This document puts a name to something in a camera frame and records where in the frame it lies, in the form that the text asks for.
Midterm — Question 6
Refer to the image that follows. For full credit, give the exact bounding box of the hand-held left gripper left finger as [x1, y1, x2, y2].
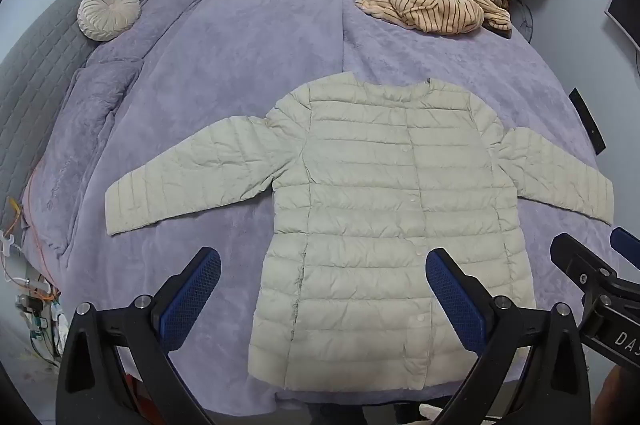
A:
[55, 246, 222, 425]

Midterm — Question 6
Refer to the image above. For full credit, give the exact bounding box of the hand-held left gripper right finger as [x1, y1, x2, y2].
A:
[425, 247, 592, 425]

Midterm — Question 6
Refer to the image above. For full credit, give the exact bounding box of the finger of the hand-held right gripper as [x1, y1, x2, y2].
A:
[550, 232, 621, 288]
[610, 227, 640, 267]

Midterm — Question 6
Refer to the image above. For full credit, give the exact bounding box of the cream quilted down jacket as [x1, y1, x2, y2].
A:
[105, 72, 615, 391]

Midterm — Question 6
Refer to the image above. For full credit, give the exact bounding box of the black fabric tag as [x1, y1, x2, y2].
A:
[569, 88, 607, 155]

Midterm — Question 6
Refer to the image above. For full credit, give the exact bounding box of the dark flat screen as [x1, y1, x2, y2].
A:
[605, 0, 640, 56]

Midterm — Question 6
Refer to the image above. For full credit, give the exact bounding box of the purple fleece blanket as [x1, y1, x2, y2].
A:
[22, 0, 618, 411]

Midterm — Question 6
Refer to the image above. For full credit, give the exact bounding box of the grey quilted headboard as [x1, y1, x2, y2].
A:
[0, 0, 153, 226]

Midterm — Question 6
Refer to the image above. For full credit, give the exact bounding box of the cream striped garment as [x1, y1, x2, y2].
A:
[356, 0, 512, 37]

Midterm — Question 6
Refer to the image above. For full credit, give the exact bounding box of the round cream pleated cushion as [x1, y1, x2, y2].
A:
[77, 0, 142, 41]

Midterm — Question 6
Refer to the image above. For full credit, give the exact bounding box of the bundle of cables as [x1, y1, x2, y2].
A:
[0, 198, 66, 368]

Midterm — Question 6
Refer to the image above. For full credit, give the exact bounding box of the standing wire fan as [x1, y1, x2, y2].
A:
[514, 0, 537, 42]

